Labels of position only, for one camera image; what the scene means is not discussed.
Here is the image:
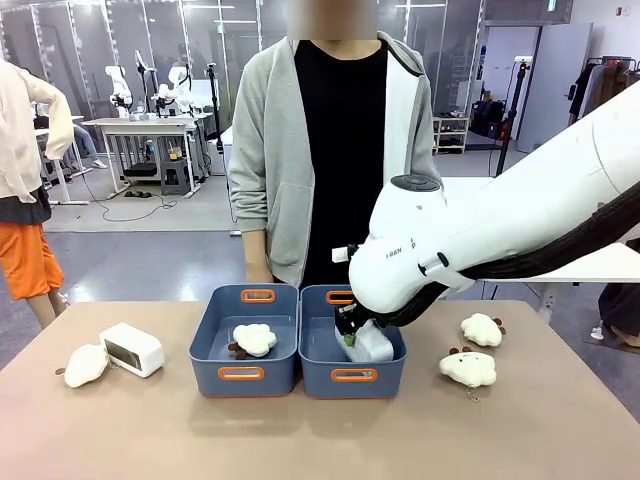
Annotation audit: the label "clothes rack with coats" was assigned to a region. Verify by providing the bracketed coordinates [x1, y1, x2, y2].
[568, 55, 640, 122]

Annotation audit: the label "person's right hand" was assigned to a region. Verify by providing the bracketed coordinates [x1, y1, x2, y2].
[246, 262, 276, 288]

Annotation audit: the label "white digital clock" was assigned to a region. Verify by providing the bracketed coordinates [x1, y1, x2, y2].
[98, 322, 166, 379]
[341, 319, 396, 365]

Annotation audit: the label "low wooden shelf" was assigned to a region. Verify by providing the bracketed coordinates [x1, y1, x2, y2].
[431, 115, 472, 155]

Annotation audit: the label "person in gray cardigan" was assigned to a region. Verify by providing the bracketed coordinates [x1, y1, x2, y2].
[226, 30, 444, 291]

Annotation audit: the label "slim black light stand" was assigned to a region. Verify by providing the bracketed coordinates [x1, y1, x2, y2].
[206, 62, 227, 152]

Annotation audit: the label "black camera tripod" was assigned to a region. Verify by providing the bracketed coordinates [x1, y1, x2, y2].
[493, 56, 532, 179]

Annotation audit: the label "white sheep plush toy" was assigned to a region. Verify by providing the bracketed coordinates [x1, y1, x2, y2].
[54, 343, 111, 389]
[227, 323, 278, 361]
[438, 347, 498, 402]
[459, 312, 507, 349]

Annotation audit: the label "white background desk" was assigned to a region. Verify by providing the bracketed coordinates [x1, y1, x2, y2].
[81, 115, 202, 200]

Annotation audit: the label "blue basket orange handles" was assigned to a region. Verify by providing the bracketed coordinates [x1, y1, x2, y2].
[297, 284, 408, 400]
[188, 283, 302, 399]

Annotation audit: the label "gray step stool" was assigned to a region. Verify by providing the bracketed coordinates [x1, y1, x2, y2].
[159, 162, 195, 198]

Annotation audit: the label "bystander in orange shorts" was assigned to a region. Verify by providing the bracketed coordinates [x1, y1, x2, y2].
[0, 58, 76, 332]

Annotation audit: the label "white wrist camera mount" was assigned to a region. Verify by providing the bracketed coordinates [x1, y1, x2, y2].
[331, 243, 361, 264]

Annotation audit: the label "gray door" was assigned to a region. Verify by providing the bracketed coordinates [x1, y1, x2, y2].
[516, 21, 594, 154]

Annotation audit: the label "black storage boxes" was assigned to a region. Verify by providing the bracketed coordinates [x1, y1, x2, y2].
[469, 98, 507, 140]

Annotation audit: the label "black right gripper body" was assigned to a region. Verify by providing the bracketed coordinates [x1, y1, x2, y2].
[335, 304, 362, 338]

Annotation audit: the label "person's right forearm gray sleeve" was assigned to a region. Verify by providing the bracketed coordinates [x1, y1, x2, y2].
[237, 184, 272, 269]

